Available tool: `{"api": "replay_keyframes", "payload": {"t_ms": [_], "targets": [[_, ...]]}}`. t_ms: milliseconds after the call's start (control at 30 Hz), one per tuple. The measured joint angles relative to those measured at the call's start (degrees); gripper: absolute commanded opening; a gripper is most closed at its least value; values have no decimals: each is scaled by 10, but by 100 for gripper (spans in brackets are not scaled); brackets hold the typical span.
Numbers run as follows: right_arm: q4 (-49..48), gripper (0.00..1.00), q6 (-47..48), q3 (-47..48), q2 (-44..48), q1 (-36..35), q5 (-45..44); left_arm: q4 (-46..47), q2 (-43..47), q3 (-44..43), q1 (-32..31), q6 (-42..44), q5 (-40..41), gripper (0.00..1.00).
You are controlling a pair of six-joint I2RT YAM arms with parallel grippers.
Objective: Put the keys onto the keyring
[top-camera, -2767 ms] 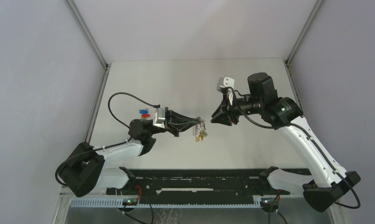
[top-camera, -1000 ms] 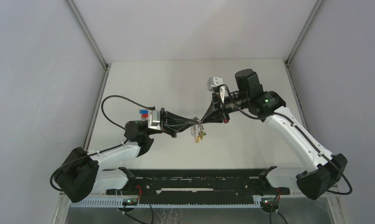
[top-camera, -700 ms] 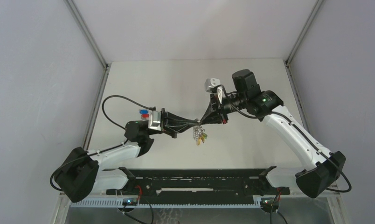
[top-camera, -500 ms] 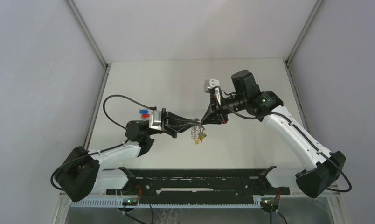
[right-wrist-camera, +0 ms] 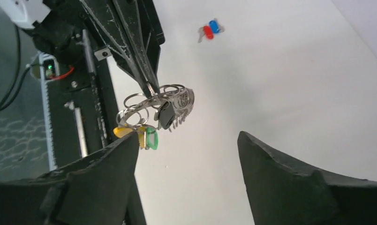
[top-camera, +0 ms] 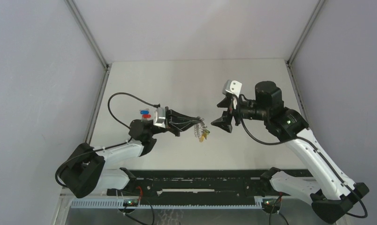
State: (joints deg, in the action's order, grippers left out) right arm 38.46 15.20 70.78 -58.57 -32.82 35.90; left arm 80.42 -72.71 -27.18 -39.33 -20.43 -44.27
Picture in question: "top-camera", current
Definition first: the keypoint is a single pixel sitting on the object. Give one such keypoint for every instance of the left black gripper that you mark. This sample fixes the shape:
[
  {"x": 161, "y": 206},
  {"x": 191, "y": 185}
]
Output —
[{"x": 183, "y": 122}]

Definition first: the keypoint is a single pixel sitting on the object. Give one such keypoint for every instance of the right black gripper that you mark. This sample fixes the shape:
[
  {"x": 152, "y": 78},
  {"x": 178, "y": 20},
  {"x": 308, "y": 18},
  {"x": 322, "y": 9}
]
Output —
[{"x": 224, "y": 122}]

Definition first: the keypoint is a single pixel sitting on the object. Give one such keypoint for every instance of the silver keyring with chain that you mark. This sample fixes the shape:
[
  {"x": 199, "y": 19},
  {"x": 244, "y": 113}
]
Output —
[{"x": 199, "y": 128}]

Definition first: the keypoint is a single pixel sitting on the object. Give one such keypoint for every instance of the green capped key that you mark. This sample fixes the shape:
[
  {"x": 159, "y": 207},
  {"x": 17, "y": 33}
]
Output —
[{"x": 206, "y": 133}]

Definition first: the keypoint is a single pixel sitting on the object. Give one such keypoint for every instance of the yellow capped key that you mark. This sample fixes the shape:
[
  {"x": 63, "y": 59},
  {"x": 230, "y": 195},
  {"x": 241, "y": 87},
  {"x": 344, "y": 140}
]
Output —
[{"x": 202, "y": 138}]

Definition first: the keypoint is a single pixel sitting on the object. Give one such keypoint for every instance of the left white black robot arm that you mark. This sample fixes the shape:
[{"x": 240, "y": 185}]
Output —
[{"x": 88, "y": 169}]

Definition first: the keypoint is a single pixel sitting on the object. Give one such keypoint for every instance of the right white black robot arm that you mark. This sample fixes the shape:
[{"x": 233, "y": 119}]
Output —
[{"x": 332, "y": 194}]

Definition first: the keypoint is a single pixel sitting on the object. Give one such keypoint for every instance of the red capped key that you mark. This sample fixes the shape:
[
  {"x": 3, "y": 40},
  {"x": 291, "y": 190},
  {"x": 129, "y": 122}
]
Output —
[{"x": 146, "y": 116}]

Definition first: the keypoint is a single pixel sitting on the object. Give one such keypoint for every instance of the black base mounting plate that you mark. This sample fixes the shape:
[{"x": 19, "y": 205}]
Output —
[{"x": 197, "y": 187}]

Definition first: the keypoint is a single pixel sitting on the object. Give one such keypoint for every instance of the left green circuit board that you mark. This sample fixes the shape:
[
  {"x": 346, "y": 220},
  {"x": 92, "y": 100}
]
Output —
[{"x": 131, "y": 203}]

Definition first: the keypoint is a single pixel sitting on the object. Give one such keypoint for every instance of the green circuit board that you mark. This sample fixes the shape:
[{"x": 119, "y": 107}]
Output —
[
  {"x": 270, "y": 203},
  {"x": 131, "y": 203}
]

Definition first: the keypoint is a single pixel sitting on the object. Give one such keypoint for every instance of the right green circuit board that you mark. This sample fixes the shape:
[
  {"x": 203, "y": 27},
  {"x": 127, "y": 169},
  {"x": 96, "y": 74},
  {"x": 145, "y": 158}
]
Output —
[{"x": 270, "y": 203}]

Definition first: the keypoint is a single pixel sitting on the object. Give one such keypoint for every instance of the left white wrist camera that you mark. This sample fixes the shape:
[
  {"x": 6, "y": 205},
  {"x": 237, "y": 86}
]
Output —
[{"x": 159, "y": 119}]

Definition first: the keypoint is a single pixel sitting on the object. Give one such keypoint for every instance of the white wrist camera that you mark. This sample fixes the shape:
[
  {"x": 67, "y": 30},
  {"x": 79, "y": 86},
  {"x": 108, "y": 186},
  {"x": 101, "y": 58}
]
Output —
[
  {"x": 232, "y": 87},
  {"x": 159, "y": 119}
]

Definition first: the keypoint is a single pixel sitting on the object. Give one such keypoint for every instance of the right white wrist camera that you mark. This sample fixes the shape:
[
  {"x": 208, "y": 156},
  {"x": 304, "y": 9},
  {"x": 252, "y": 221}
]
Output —
[{"x": 232, "y": 87}]

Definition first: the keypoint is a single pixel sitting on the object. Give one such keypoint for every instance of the right aluminium frame post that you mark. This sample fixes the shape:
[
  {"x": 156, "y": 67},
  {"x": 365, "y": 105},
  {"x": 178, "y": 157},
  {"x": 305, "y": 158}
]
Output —
[{"x": 308, "y": 26}]

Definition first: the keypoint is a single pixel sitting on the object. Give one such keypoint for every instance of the aluminium frame post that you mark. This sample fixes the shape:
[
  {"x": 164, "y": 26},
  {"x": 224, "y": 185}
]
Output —
[
  {"x": 308, "y": 26},
  {"x": 78, "y": 17}
]

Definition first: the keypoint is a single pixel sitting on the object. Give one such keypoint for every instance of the left aluminium frame post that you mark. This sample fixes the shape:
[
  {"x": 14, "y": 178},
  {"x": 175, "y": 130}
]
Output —
[{"x": 78, "y": 17}]

